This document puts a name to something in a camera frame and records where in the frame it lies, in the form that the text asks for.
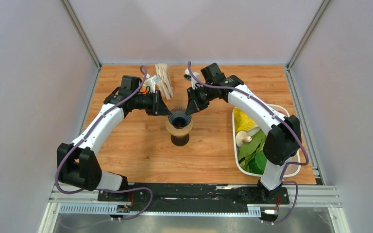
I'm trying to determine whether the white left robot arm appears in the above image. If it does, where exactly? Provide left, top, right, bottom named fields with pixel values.
left=56, top=74, right=170, bottom=201

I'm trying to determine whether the white plastic basin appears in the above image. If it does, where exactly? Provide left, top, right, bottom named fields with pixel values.
left=232, top=103, right=301, bottom=178

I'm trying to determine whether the green bok choy toy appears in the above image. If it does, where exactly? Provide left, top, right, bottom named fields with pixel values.
left=237, top=130, right=267, bottom=175

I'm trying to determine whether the brown glass carafe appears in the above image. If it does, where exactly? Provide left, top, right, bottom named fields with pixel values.
left=170, top=134, right=189, bottom=147

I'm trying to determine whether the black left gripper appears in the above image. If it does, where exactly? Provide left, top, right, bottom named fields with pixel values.
left=133, top=90, right=172, bottom=117

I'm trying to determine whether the white mushroom toy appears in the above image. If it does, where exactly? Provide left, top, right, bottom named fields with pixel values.
left=235, top=131, right=252, bottom=148

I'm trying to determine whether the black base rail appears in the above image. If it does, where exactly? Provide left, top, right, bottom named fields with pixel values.
left=98, top=183, right=289, bottom=213

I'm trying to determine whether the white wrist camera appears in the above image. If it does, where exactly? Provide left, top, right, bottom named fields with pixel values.
left=184, top=69, right=201, bottom=89
left=144, top=74, right=162, bottom=93

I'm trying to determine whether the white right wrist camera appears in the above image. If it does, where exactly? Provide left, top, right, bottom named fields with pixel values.
left=184, top=69, right=201, bottom=89

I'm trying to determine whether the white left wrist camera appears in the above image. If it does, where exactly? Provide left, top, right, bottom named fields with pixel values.
left=144, top=74, right=162, bottom=93

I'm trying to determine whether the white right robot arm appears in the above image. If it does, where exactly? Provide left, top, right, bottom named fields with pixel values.
left=186, top=62, right=302, bottom=203

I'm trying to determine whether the blue ribbed coffee dripper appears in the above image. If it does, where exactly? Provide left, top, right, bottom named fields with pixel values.
left=168, top=107, right=192, bottom=129

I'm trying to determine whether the stack of paper coffee filters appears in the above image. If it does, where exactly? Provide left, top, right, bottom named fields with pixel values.
left=155, top=63, right=173, bottom=100

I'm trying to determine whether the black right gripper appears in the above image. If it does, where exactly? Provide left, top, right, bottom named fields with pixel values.
left=186, top=84, right=215, bottom=116

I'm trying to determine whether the yellow napa cabbage toy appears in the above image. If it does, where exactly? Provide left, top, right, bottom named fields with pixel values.
left=233, top=107, right=258, bottom=133

